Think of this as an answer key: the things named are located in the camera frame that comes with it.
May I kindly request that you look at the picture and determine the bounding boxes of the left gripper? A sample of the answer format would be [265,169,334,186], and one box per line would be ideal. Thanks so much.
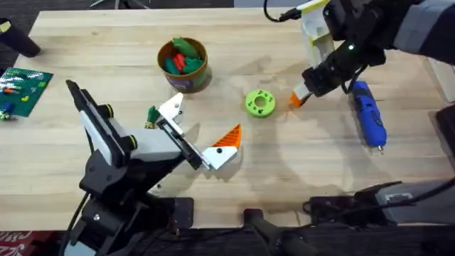
[97,92,244,171]

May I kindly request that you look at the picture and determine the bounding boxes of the green toy vegetable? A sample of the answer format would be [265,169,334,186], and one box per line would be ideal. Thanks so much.
[144,105,161,129]

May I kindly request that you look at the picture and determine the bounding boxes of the blue electric screwdriver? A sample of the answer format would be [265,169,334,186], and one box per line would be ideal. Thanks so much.
[350,80,388,154]

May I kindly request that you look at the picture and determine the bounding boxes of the brown tub with toys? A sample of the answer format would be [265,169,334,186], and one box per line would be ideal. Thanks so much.
[156,36,210,94]

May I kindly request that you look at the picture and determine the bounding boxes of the green disc with holes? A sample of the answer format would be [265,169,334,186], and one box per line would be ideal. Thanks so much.
[245,88,277,119]

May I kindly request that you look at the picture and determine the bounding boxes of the black upright wrist plate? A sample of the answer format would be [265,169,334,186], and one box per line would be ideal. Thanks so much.
[65,79,125,169]

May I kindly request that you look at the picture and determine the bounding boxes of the green board with blocks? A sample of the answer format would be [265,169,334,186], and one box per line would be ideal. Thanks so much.
[0,67,54,121]

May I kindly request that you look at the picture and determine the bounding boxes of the black cylindrical object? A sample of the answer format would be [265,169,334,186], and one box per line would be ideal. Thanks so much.
[0,17,42,58]

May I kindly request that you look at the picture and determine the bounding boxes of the red printed mat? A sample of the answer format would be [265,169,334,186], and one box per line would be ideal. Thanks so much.
[0,230,55,256]

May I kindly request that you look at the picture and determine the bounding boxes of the black cable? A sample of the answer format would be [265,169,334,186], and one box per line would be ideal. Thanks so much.
[263,0,304,23]

